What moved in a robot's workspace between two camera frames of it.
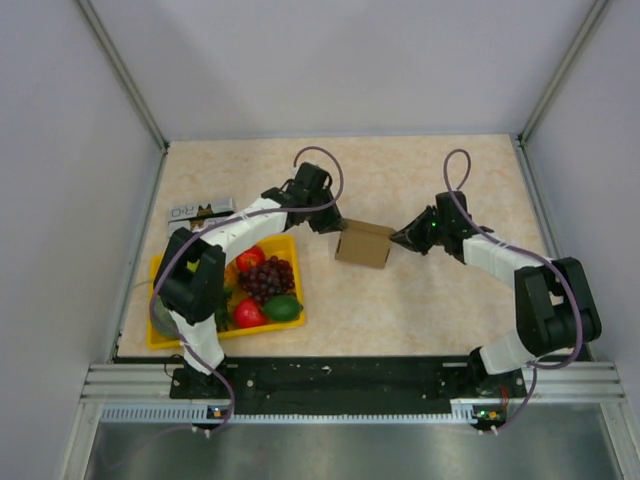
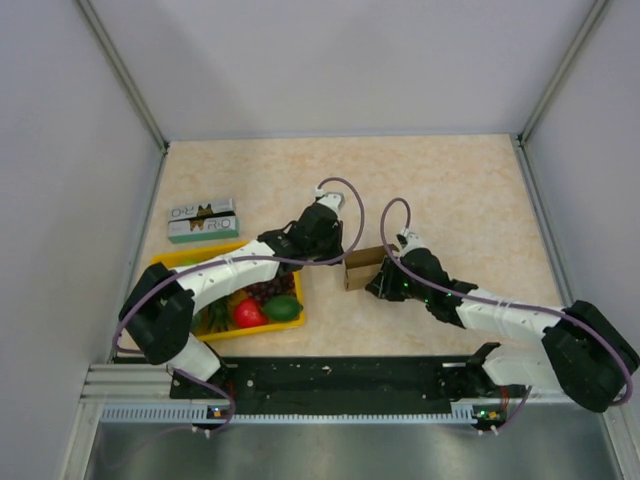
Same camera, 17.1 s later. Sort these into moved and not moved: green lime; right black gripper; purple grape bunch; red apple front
Moved: right black gripper
Not moved: purple grape bunch; green lime; red apple front
